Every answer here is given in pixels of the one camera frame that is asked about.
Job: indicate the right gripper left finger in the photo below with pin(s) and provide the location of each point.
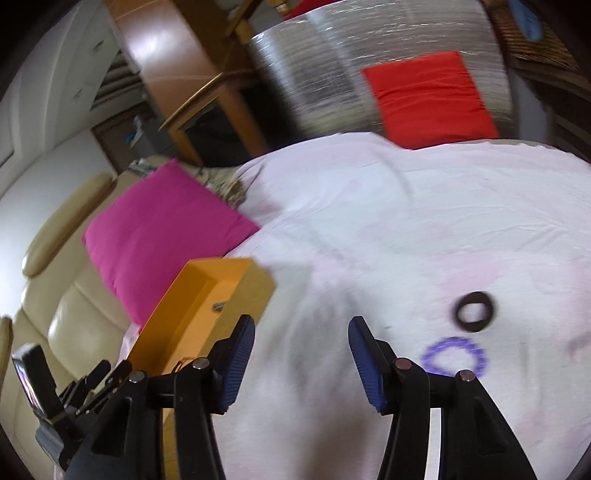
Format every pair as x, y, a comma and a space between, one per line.
233, 358

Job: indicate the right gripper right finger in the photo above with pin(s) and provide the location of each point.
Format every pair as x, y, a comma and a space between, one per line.
371, 362

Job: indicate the black hair scrunchie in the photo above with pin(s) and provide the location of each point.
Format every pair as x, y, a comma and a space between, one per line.
474, 312

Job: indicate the orange cardboard tray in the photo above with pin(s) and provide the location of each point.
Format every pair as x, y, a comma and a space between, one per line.
180, 343

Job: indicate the beige leather sofa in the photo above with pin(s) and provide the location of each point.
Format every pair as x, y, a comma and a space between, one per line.
65, 308

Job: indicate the pink white towel blanket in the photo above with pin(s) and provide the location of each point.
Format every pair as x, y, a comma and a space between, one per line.
352, 224

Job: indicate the magenta cushion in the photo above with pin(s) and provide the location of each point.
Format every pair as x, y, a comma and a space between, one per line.
141, 242

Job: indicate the patterned crumpled cloth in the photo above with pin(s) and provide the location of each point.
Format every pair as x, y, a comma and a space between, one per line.
224, 183

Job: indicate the red cushion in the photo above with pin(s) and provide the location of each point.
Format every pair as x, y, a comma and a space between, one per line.
429, 100

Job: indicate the silver foil insulation panel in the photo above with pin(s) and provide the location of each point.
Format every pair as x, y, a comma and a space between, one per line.
315, 62

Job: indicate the wooden cabinet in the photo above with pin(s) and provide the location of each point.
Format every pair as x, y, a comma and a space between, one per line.
188, 64

